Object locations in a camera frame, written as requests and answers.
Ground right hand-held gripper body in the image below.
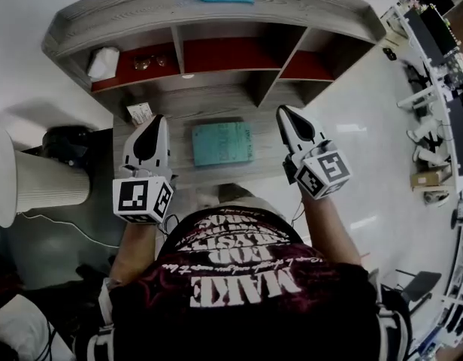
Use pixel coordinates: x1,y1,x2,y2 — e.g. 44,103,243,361
275,105,353,202

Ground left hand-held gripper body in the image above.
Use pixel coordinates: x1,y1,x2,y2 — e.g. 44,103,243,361
111,114,176,225

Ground teal book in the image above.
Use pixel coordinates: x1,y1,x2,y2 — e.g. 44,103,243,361
191,121,257,168

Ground grey wooden shelf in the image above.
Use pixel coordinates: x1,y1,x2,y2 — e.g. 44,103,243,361
41,0,388,190

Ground person's left forearm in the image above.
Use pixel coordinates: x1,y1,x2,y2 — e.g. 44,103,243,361
110,216,159,284

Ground person's right forearm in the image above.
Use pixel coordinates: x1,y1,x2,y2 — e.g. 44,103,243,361
301,193,363,267

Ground small white printed card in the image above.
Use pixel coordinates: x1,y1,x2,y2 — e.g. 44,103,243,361
126,103,154,128

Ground black round device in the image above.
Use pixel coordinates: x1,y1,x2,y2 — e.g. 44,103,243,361
41,125,92,167

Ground khaki shorts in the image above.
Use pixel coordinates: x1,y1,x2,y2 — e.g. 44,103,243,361
195,183,295,227

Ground eyeglasses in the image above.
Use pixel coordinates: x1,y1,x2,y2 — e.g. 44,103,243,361
133,55,168,71

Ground white tissue packet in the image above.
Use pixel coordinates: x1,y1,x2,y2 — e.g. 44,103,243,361
86,46,120,81

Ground white ribbed cylinder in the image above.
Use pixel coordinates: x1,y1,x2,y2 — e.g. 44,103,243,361
0,120,92,229

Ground cardboard box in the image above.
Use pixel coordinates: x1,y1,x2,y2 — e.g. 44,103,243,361
409,166,453,192

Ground long white desk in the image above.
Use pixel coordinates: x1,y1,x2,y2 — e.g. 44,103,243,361
380,5,463,195

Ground black monitor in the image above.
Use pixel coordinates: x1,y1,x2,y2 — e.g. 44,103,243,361
403,4,462,68

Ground black chair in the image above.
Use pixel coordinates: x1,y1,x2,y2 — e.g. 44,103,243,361
395,270,443,315

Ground dark printed t-shirt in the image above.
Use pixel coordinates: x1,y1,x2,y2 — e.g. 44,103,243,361
110,205,381,361

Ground white cushion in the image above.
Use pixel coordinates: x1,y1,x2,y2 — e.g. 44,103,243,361
0,294,75,361

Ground white cable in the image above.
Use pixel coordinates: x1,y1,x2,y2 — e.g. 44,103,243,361
20,211,122,248

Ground white harness strap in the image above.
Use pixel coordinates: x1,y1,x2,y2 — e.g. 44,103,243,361
86,276,117,361
372,268,413,361

